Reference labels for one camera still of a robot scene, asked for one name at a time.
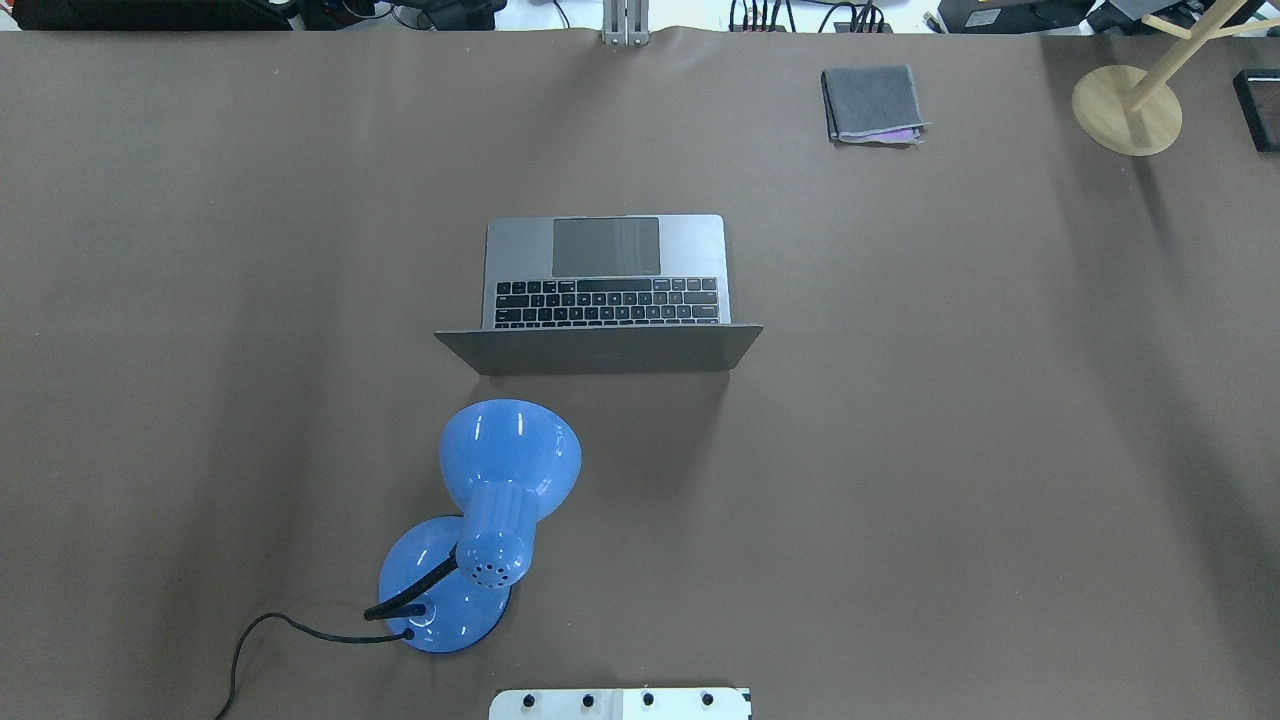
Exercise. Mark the grey laptop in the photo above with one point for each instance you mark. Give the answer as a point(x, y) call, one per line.
point(605, 295)

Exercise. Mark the blue desk lamp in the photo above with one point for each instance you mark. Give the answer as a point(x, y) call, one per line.
point(445, 584)

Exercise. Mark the folded grey cloth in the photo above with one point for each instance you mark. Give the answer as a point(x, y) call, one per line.
point(872, 105)

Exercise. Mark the wooden mug tree stand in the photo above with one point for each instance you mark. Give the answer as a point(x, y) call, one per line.
point(1133, 111)

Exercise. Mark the black tray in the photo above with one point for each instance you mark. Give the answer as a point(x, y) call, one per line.
point(1257, 91)

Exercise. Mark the aluminium frame post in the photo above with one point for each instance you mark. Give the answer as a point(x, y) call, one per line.
point(625, 23)

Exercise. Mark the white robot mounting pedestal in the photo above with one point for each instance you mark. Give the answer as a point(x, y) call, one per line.
point(623, 703)

